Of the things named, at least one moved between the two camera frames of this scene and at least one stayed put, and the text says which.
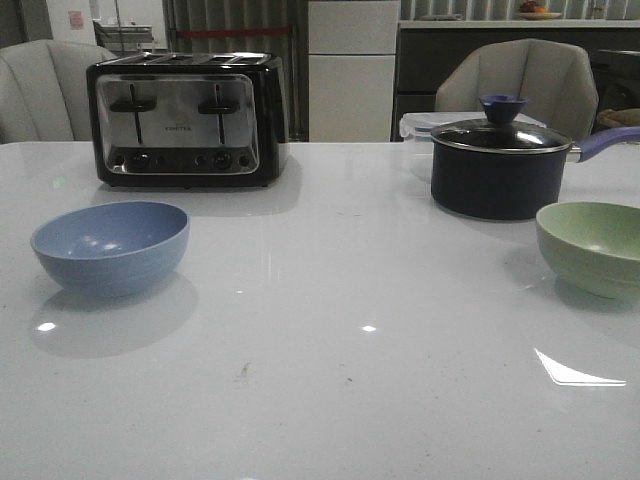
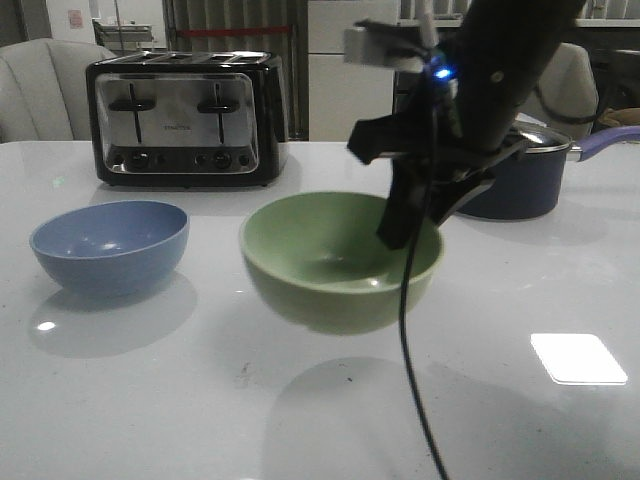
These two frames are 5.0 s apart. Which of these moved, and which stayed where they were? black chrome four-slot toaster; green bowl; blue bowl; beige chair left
Moved: green bowl
Stayed: blue bowl; black chrome four-slot toaster; beige chair left
